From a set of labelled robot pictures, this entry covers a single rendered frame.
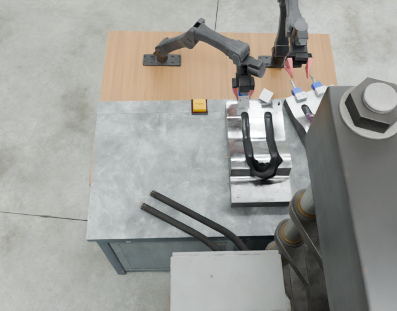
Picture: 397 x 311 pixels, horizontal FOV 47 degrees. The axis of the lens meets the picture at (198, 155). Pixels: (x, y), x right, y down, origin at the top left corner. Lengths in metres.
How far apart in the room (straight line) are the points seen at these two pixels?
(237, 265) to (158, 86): 1.29
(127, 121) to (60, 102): 1.19
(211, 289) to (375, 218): 0.59
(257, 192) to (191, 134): 0.44
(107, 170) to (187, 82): 0.61
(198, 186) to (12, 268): 1.36
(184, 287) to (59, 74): 2.50
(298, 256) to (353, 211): 0.73
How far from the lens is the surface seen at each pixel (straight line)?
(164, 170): 2.09
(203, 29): 2.01
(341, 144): 0.81
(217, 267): 1.25
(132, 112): 2.25
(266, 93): 2.17
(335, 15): 3.91
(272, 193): 2.00
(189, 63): 2.41
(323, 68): 2.48
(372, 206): 0.78
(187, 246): 2.21
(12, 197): 3.10
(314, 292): 1.46
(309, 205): 1.20
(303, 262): 1.48
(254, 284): 1.25
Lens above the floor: 2.69
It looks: 63 degrees down
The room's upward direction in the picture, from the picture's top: 1 degrees clockwise
